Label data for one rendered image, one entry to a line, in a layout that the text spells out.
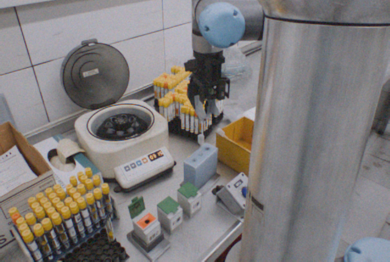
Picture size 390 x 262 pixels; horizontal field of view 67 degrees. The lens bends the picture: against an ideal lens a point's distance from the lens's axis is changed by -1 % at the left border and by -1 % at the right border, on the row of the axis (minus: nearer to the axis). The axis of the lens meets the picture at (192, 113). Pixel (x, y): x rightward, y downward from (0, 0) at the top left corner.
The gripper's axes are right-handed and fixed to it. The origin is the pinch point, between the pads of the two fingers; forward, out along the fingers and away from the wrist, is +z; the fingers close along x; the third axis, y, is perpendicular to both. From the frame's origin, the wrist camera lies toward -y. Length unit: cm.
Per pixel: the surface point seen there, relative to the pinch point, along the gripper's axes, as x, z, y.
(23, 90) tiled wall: -46, -3, -31
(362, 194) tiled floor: 125, 108, -16
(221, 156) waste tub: 4.9, 14.8, 2.7
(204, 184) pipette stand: -4.2, 15.6, 10.1
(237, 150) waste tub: 7.0, 8.8, 7.7
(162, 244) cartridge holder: -20.7, 14.5, 23.2
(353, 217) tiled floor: 103, 107, -5
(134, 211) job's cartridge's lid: -24.7, 6.7, 18.2
